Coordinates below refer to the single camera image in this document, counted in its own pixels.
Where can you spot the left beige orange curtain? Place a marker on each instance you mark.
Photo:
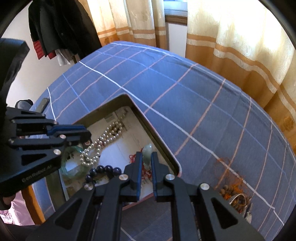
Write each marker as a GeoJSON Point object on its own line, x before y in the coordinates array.
{"type": "Point", "coordinates": [136, 21]}

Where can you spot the dark hanging clothes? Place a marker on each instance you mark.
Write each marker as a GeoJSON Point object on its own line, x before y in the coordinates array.
{"type": "Point", "coordinates": [62, 29]}

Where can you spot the brown wooden bead mala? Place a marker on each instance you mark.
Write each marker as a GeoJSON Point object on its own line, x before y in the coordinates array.
{"type": "Point", "coordinates": [234, 193]}

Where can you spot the rectangular metal tin tray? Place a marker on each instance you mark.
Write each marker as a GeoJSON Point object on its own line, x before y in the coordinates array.
{"type": "Point", "coordinates": [121, 121]}

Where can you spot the printed paper sheet in tray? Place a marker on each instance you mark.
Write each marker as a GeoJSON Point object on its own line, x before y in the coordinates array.
{"type": "Point", "coordinates": [119, 152]}

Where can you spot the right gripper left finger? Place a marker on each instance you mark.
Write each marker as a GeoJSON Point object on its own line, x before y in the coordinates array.
{"type": "Point", "coordinates": [94, 212]}

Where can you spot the window frame sill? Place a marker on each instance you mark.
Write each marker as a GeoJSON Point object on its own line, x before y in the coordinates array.
{"type": "Point", "coordinates": [176, 12]}

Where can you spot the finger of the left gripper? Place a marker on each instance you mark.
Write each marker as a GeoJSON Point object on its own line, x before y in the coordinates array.
{"type": "Point", "coordinates": [64, 129]}
{"type": "Point", "coordinates": [69, 138]}

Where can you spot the beige orange curtain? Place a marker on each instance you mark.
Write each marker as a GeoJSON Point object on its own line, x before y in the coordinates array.
{"type": "Point", "coordinates": [243, 42]}
{"type": "Point", "coordinates": [136, 21]}

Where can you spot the right beige orange curtain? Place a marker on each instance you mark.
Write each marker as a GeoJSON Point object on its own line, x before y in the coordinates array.
{"type": "Point", "coordinates": [243, 42]}

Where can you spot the blue checked tablecloth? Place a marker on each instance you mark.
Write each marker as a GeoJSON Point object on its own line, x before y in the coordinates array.
{"type": "Point", "coordinates": [216, 131]}

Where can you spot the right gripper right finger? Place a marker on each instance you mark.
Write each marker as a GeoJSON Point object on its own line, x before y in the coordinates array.
{"type": "Point", "coordinates": [198, 212]}

